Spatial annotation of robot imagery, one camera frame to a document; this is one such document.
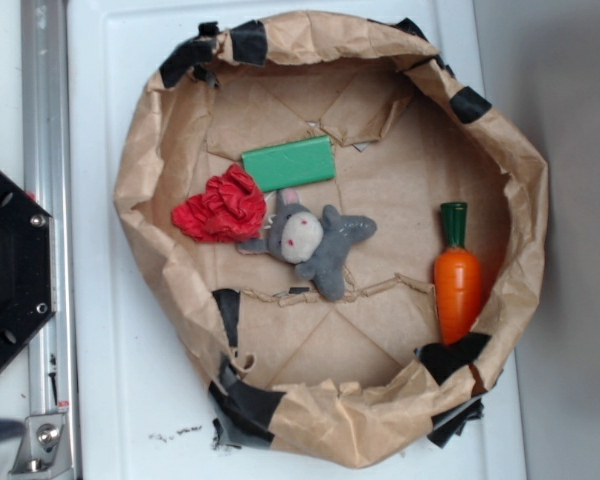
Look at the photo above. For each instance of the crumpled red paper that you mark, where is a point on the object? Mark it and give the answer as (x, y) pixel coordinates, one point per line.
(231, 209)

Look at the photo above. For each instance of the grey plush donkey toy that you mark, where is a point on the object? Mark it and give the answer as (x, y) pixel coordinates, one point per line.
(317, 247)

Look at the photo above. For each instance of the brown paper bag basket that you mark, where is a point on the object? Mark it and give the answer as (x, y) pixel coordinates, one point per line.
(355, 380)

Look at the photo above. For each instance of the green rectangular block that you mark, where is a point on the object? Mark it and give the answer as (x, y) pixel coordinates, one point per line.
(291, 164)

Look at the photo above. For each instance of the orange toy carrot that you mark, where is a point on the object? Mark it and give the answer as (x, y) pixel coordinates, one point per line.
(457, 277)

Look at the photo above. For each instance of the white tray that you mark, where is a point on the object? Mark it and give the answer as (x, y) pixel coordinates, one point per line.
(144, 411)

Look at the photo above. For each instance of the aluminium extrusion rail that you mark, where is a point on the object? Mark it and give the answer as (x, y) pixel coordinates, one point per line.
(53, 380)

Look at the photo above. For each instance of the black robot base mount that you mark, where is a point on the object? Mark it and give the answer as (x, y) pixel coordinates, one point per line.
(26, 298)

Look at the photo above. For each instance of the metal corner bracket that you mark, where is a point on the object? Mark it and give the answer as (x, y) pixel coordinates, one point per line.
(44, 451)

